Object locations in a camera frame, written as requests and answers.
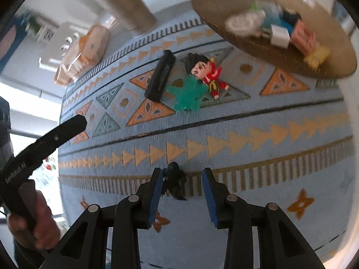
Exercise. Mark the white chair far left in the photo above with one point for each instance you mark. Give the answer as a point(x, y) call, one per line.
point(59, 44)

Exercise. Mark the light blue gummy toy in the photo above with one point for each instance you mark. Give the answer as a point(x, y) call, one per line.
point(271, 8)

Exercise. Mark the lime green toy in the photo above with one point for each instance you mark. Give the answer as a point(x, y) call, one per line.
point(253, 6)

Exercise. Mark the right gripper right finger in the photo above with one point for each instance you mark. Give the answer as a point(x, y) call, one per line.
point(281, 245)

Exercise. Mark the orange white tissue pack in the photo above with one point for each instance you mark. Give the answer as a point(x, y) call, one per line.
point(83, 55)

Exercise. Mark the person's left hand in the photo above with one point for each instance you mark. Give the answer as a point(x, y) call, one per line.
point(46, 232)

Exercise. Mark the teal gummy toy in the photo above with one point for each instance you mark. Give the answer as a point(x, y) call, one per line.
point(188, 97)

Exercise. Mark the pink patterned box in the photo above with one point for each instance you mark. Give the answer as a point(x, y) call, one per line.
point(303, 38)

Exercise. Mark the white charger plug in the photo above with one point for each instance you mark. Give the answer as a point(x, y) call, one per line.
point(279, 37)

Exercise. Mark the patterned blue table mat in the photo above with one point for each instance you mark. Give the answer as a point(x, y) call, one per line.
point(272, 136)

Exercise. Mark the gold cylindrical canister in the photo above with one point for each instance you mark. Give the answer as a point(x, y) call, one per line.
point(133, 15)

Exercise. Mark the white carved shelf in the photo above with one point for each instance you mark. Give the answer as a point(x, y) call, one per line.
point(41, 28)

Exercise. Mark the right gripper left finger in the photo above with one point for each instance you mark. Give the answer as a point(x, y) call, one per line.
point(85, 244)

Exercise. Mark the red flower plant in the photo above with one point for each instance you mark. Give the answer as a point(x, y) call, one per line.
point(50, 163)

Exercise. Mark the small black toy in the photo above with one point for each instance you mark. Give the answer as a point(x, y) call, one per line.
point(174, 180)

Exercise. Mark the blue wall picture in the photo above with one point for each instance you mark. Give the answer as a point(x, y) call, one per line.
point(15, 32)

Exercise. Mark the red chibi figurine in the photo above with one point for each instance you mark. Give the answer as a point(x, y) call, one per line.
point(207, 72)

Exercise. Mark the brown ribbed glass bowl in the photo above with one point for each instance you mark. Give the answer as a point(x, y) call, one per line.
point(341, 63)

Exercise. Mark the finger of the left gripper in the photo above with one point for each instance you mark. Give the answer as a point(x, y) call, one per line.
point(47, 144)

